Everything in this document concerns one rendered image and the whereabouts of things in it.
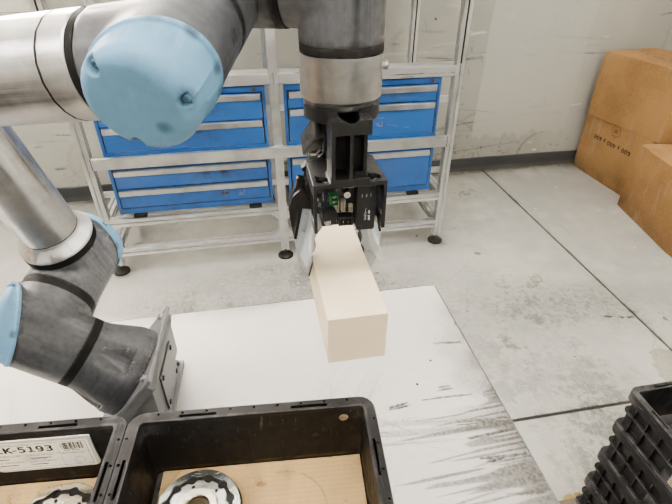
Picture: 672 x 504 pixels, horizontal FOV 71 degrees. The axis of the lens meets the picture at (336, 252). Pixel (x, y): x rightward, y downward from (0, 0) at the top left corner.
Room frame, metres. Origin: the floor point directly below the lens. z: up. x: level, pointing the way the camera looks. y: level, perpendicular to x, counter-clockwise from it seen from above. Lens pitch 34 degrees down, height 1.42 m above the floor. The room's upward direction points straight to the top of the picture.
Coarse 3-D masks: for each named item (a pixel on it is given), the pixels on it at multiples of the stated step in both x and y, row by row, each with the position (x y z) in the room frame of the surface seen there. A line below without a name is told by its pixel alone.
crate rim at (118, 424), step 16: (112, 416) 0.36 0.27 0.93; (0, 432) 0.34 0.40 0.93; (16, 432) 0.34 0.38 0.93; (32, 432) 0.34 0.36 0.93; (48, 432) 0.34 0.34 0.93; (64, 432) 0.35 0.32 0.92; (112, 432) 0.34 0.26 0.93; (112, 448) 0.32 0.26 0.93; (112, 464) 0.30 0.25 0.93; (96, 480) 0.28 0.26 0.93
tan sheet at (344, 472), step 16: (256, 464) 0.36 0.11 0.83; (272, 464) 0.36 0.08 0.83; (288, 464) 0.36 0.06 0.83; (304, 464) 0.36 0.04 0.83; (320, 464) 0.36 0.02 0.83; (336, 464) 0.36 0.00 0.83; (352, 464) 0.36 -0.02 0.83; (240, 480) 0.34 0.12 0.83; (256, 480) 0.34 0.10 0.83; (272, 480) 0.34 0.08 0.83; (288, 480) 0.34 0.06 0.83; (304, 480) 0.34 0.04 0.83; (320, 480) 0.34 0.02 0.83; (336, 480) 0.34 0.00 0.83; (352, 480) 0.34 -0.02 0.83; (256, 496) 0.32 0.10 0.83; (272, 496) 0.32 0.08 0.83; (288, 496) 0.32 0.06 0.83; (304, 496) 0.32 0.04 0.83; (320, 496) 0.32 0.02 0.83; (336, 496) 0.32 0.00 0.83; (352, 496) 0.32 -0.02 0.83
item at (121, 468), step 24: (216, 408) 0.38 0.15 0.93; (240, 408) 0.38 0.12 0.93; (264, 408) 0.38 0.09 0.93; (288, 408) 0.38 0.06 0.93; (312, 408) 0.38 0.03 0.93; (336, 408) 0.38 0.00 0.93; (360, 408) 0.38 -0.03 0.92; (120, 456) 0.31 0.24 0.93; (384, 456) 0.31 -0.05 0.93; (120, 480) 0.28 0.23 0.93; (384, 480) 0.28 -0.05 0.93
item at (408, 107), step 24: (288, 96) 2.07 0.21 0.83; (384, 96) 2.16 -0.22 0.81; (408, 96) 2.18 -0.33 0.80; (432, 96) 2.20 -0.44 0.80; (288, 120) 2.09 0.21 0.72; (384, 120) 2.16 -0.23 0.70; (408, 120) 2.18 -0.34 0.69; (432, 120) 2.20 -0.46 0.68; (288, 144) 2.08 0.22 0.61; (288, 168) 2.08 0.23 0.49; (384, 168) 2.16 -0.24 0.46; (408, 168) 2.18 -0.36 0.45
